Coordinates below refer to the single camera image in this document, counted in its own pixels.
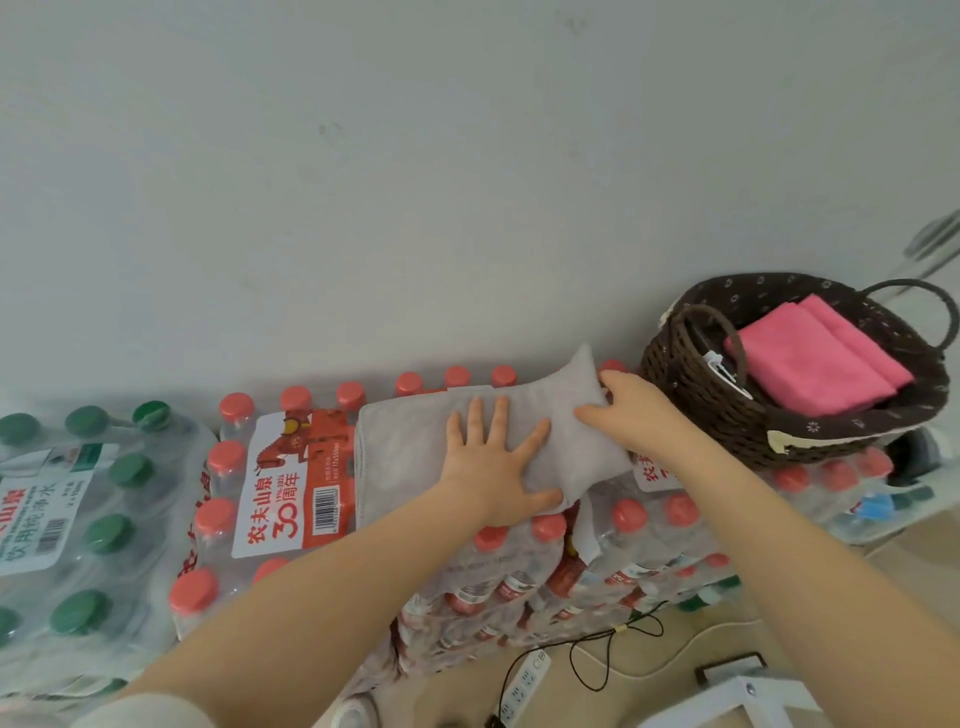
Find person's right hand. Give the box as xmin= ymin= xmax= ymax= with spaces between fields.
xmin=573 ymin=369 xmax=703 ymax=463

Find person's left hand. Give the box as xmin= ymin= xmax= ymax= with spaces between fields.
xmin=438 ymin=395 xmax=564 ymax=529

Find brown woven basket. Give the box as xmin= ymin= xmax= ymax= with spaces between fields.
xmin=637 ymin=271 xmax=960 ymax=472

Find grey towel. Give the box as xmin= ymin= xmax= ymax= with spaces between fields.
xmin=353 ymin=343 xmax=635 ymax=530

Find pink towel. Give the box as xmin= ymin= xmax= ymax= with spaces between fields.
xmin=723 ymin=302 xmax=899 ymax=418
xmin=798 ymin=293 xmax=916 ymax=390

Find person's right forearm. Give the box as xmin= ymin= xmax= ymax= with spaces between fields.
xmin=659 ymin=434 xmax=960 ymax=728

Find person's left forearm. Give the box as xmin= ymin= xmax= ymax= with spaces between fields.
xmin=119 ymin=479 xmax=489 ymax=728

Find person's grey sleeve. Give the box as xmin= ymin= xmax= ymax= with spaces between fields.
xmin=71 ymin=693 xmax=219 ymax=728

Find white power strip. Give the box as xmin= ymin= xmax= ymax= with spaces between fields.
xmin=497 ymin=648 xmax=553 ymax=727

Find black bag white rim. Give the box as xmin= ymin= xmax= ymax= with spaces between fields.
xmin=884 ymin=427 xmax=943 ymax=485

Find white tower gym machine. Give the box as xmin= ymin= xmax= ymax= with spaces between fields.
xmin=637 ymin=673 xmax=826 ymax=728

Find stack of bottled water packs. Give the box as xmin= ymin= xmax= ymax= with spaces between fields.
xmin=0 ymin=359 xmax=939 ymax=728

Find black cable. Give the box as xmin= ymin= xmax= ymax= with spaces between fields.
xmin=487 ymin=599 xmax=669 ymax=728

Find white cable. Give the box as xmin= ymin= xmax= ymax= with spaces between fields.
xmin=592 ymin=616 xmax=765 ymax=681

